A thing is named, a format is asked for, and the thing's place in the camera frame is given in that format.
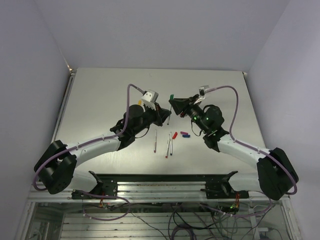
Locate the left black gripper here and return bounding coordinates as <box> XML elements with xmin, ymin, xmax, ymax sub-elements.
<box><xmin>132</xmin><ymin>102</ymin><xmax>171</xmax><ymax>136</ymax></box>

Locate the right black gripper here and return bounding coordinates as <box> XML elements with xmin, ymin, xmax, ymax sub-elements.
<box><xmin>169</xmin><ymin>94</ymin><xmax>209</xmax><ymax>134</ymax></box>

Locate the green pen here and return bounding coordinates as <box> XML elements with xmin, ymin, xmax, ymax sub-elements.
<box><xmin>166</xmin><ymin>104</ymin><xmax>173</xmax><ymax>126</ymax></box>

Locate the purple pen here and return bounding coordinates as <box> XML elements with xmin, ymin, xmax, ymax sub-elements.
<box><xmin>153</xmin><ymin>130</ymin><xmax>158</xmax><ymax>153</ymax></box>

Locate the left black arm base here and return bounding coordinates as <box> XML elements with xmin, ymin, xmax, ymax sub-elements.
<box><xmin>68</xmin><ymin>171</ymin><xmax>118</xmax><ymax>200</ymax></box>

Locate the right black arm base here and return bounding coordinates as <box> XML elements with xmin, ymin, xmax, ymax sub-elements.
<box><xmin>200</xmin><ymin>171</ymin><xmax>249</xmax><ymax>199</ymax></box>

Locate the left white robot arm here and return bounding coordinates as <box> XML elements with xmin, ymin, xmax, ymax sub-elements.
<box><xmin>34</xmin><ymin>103</ymin><xmax>171</xmax><ymax>199</ymax></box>

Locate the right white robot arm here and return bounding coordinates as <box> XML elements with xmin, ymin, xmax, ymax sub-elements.
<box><xmin>169</xmin><ymin>95</ymin><xmax>299</xmax><ymax>201</ymax></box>

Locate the blue pen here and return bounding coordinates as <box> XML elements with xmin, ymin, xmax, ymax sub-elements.
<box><xmin>169</xmin><ymin>132</ymin><xmax>173</xmax><ymax>156</ymax></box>

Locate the red pen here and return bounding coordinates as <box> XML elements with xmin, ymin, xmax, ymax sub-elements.
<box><xmin>165</xmin><ymin>133</ymin><xmax>171</xmax><ymax>159</ymax></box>

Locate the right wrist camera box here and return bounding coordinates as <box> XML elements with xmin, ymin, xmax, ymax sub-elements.
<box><xmin>198</xmin><ymin>85</ymin><xmax>209</xmax><ymax>99</ymax></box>

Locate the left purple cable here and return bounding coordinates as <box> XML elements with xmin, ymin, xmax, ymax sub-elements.
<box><xmin>33</xmin><ymin>83</ymin><xmax>146</xmax><ymax>222</ymax></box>

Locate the aluminium frame rail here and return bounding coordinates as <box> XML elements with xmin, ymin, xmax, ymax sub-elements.
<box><xmin>27</xmin><ymin>181</ymin><xmax>291</xmax><ymax>203</ymax></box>

